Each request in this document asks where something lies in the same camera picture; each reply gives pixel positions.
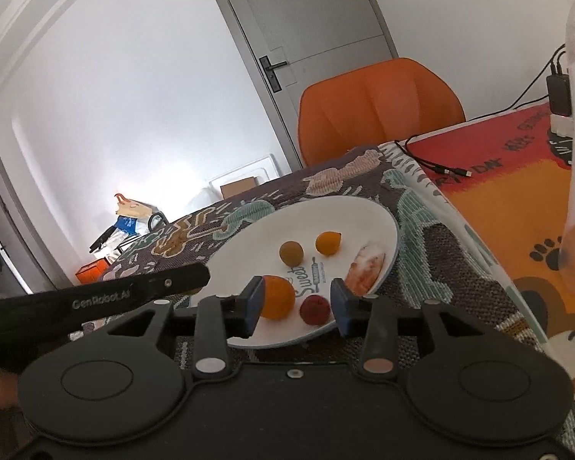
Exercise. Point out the blue bag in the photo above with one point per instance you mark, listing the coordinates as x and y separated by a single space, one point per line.
126 225

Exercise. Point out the cardboard box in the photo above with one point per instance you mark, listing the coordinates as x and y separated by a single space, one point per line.
239 188

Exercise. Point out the brown paper bag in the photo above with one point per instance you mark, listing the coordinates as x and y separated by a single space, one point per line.
132 207

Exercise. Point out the small yellow-brown fruit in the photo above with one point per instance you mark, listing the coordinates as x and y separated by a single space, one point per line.
291 253

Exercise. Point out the grey door frame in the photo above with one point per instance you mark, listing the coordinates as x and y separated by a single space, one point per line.
9 187

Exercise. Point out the grey door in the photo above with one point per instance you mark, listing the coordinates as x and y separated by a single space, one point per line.
316 9

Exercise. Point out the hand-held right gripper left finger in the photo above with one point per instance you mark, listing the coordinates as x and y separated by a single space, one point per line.
255 304

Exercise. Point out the red lychee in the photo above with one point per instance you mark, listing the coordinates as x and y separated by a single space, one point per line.
314 310

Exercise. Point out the small orange kumquat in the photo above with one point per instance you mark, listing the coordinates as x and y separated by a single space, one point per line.
327 243

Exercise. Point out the orange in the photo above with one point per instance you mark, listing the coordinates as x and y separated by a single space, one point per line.
278 297

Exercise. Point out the black charger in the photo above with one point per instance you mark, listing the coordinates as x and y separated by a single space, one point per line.
559 93

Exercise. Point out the orange chair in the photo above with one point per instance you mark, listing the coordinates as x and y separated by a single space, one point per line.
378 105

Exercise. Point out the printed blanket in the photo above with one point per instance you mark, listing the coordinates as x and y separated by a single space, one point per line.
441 258

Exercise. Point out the white plate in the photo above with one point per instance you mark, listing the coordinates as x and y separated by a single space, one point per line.
345 220

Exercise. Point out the white power strip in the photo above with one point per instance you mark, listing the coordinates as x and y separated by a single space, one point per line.
561 125

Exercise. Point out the orange box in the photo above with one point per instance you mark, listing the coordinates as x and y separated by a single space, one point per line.
92 273

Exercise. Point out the white board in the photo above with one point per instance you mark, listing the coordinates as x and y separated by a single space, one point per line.
263 167

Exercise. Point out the orange printed table mat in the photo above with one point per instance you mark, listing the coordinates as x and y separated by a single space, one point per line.
508 191

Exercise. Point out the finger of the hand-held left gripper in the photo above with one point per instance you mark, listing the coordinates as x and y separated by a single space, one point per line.
182 280

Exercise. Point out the small peeled citrus piece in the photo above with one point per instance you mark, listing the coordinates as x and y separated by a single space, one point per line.
366 268

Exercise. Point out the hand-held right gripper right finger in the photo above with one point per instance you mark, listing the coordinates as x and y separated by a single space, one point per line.
340 309

